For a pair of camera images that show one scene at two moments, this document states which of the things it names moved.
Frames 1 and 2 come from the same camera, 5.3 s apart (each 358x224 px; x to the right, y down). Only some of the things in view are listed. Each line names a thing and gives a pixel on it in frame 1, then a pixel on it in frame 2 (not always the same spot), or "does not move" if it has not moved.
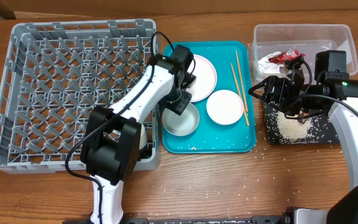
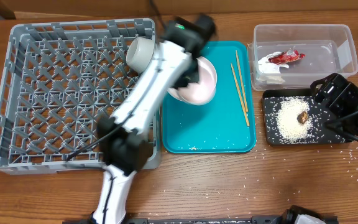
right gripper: [268, 84] to [344, 92]
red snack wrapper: [280, 58] does not move
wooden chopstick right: [241, 79] does not move
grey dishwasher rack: [51, 75] does not move
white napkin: [266, 66] does not move
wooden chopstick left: [239, 94] does not move
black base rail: [253, 219] does not move
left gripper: [180, 104] to [184, 79]
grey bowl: [182, 125] to [140, 53]
